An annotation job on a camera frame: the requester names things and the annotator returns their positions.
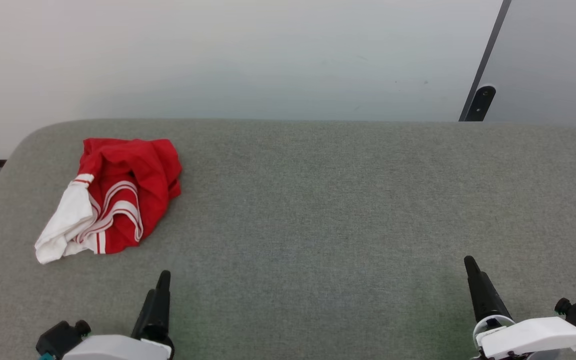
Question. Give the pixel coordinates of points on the grey door panel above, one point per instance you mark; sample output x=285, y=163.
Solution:
x=558, y=60

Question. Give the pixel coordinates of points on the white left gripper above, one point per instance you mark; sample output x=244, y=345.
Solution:
x=118, y=350

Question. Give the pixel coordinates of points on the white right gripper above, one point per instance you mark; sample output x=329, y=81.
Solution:
x=533, y=337

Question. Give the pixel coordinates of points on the grey metal pole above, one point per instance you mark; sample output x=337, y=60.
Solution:
x=490, y=45

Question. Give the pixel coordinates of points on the red and white basketball jersey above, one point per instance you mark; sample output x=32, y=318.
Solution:
x=138, y=170

